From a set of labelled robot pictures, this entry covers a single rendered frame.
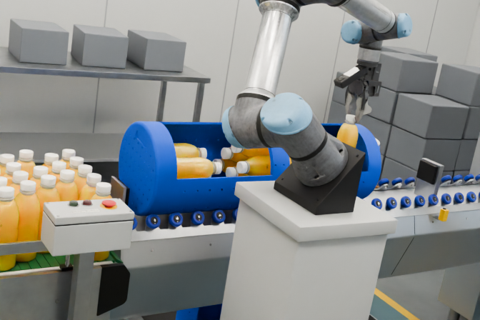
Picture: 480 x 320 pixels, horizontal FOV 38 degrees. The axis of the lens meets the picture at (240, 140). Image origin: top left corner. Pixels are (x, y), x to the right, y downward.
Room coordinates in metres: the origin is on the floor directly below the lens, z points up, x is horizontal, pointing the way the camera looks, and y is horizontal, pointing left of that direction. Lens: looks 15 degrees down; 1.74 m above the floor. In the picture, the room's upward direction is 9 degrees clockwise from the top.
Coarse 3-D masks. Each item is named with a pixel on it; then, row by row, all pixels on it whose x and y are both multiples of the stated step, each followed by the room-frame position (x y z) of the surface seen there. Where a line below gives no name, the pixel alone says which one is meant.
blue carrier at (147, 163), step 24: (144, 144) 1.94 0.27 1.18; (168, 144) 1.91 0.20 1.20; (192, 144) 2.22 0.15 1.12; (216, 144) 2.27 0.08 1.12; (360, 144) 2.43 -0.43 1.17; (120, 168) 2.06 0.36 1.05; (144, 168) 1.92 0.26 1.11; (168, 168) 1.88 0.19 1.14; (144, 192) 1.90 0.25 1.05; (168, 192) 1.87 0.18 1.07; (192, 192) 1.92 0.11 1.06; (216, 192) 1.97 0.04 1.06; (360, 192) 2.32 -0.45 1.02
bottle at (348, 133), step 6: (342, 126) 2.33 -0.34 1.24; (348, 126) 2.32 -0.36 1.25; (354, 126) 2.32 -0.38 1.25; (342, 132) 2.31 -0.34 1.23; (348, 132) 2.31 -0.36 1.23; (354, 132) 2.31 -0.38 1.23; (336, 138) 2.34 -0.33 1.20; (342, 138) 2.31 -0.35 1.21; (348, 138) 2.30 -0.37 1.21; (354, 138) 2.31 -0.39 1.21; (348, 144) 2.30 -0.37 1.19; (354, 144) 2.31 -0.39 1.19
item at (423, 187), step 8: (424, 160) 2.71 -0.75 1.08; (424, 168) 2.68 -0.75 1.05; (432, 168) 2.65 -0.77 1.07; (440, 168) 2.64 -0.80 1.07; (416, 176) 2.71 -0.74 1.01; (424, 176) 2.67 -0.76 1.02; (432, 176) 2.64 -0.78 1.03; (440, 176) 2.65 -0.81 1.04; (416, 184) 2.72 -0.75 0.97; (424, 184) 2.69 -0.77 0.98; (432, 184) 2.65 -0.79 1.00; (416, 192) 2.71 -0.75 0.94; (424, 192) 2.68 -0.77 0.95; (432, 192) 2.65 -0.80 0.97
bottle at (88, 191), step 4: (88, 184) 1.78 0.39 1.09; (92, 184) 1.78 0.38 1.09; (84, 188) 1.78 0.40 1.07; (88, 188) 1.78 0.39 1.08; (92, 188) 1.78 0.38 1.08; (80, 192) 1.79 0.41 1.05; (84, 192) 1.77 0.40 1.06; (88, 192) 1.77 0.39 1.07; (92, 192) 1.77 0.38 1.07; (80, 196) 1.78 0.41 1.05; (84, 196) 1.77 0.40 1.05; (88, 196) 1.77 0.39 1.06; (80, 200) 1.78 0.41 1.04
